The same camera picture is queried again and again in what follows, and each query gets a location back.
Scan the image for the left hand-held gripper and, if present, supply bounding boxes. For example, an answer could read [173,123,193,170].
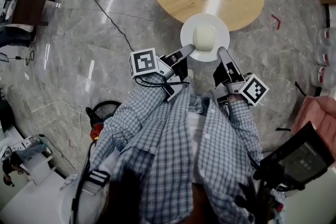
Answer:
[128,44,195,102]

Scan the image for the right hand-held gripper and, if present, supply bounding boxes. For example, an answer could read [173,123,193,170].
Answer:
[212,46,270,108]

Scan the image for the pale cream food block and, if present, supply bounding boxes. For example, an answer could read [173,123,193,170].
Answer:
[193,24,220,52]

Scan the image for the white round plate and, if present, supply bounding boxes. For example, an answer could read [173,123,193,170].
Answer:
[180,13,230,62]

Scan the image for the person's right forearm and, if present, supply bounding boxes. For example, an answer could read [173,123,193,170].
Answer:
[226,94,263,163]

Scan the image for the person's left forearm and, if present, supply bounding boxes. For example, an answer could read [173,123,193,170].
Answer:
[103,72,174,145]

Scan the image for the person's blue jeans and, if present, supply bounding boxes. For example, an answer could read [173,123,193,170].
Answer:
[187,81,211,115]

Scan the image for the red floor tape corner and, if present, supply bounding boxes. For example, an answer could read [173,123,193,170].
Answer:
[271,13,281,31]

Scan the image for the black floor fan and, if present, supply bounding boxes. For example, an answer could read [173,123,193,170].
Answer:
[86,100,123,126]

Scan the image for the person's torso in plaid shirt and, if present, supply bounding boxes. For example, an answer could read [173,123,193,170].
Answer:
[89,83,263,224]

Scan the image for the group of red-label water bottles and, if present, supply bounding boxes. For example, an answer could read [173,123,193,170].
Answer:
[309,26,336,90]

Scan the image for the red floor appliance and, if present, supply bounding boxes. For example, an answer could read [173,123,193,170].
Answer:
[90,123,105,143]

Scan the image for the black screen device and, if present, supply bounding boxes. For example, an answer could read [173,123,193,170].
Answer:
[253,121,336,191]

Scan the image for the dark wooden side table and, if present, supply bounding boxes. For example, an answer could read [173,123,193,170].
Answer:
[12,0,62,27]

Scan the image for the white bin with plastic bag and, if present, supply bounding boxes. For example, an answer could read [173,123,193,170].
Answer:
[17,136,57,186]

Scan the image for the curved white counter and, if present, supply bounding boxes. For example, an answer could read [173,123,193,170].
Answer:
[0,123,87,224]

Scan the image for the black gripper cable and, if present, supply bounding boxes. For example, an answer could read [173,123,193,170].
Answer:
[135,76,190,87]

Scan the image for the black strap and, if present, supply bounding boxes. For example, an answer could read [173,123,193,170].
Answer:
[295,81,307,98]

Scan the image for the long black floor cable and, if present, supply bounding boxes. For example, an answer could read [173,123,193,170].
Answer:
[86,0,135,52]

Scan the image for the white floor cable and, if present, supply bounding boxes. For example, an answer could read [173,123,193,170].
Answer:
[33,68,91,145]

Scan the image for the striped shoulder strap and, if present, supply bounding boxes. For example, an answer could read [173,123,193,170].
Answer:
[88,169,111,188]

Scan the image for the black power adapter cable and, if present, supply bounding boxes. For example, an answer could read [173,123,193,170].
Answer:
[7,49,35,66]

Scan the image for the black body cable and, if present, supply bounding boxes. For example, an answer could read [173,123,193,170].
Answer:
[70,138,92,224]

